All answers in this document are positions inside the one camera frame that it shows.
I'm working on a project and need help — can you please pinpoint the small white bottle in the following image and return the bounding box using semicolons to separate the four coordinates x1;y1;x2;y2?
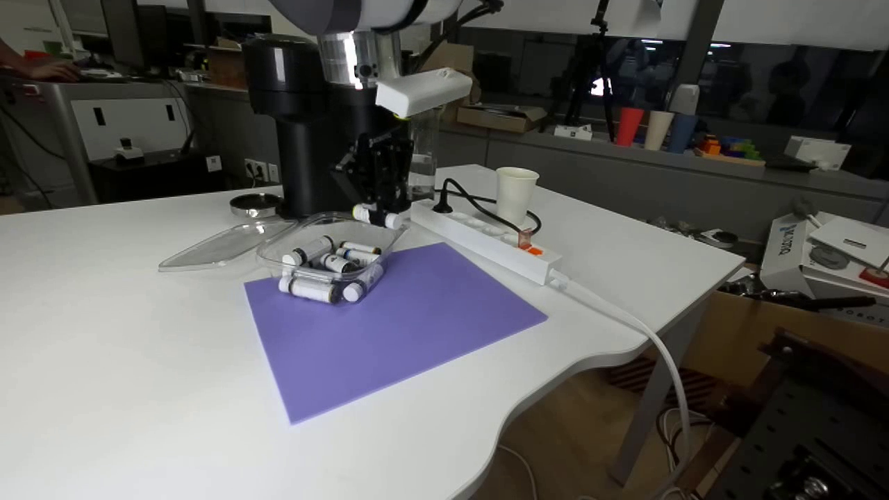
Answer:
281;248;310;267
354;203;406;229
342;264;385;303
279;277;340;303

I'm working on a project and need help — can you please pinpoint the black coffee machine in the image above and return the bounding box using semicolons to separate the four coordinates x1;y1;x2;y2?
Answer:
244;29;401;218

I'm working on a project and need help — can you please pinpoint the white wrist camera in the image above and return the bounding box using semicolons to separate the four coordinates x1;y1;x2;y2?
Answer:
376;67;472;118

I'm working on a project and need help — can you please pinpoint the black tripod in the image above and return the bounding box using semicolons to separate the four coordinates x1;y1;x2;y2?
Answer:
565;0;614;124

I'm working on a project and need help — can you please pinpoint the white paper cup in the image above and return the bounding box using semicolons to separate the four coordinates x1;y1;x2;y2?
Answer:
497;166;539;224

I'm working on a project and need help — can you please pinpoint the white power cable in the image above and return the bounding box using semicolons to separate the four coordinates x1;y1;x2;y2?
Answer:
547;268;695;439

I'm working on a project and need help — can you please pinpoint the red cup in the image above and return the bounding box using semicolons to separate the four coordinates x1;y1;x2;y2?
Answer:
614;106;645;148

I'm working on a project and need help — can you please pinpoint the white cardboard box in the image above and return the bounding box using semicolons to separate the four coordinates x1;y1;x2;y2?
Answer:
758;210;889;299

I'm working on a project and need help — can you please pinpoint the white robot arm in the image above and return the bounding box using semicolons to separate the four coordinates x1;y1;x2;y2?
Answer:
249;0;471;218

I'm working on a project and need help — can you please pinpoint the black power cable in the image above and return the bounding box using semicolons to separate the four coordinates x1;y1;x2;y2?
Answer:
432;175;546;238

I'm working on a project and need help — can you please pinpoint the purple mat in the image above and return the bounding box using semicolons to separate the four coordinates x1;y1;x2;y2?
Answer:
244;243;547;425

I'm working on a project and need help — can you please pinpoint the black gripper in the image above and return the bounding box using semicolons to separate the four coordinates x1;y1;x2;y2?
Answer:
324;85;415;213

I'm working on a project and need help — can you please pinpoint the white power strip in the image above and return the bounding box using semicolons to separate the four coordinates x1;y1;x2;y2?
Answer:
413;203;561;284

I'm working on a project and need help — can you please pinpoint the clear water tank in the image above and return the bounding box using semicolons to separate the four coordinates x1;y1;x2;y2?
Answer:
413;114;439;200

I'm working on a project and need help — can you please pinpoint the blue cup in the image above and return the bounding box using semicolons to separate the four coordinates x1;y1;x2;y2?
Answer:
668;114;699;153

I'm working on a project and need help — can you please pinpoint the white cabinet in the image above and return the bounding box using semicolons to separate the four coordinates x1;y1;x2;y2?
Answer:
0;81;196;206

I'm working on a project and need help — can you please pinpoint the clear plastic tray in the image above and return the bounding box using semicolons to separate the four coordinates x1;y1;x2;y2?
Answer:
260;218;406;304

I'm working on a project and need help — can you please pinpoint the beige cup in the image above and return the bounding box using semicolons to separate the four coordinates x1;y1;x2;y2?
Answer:
645;110;674;150

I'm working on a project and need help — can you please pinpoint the small white bottle front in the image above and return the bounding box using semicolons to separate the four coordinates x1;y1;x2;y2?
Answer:
279;277;340;303

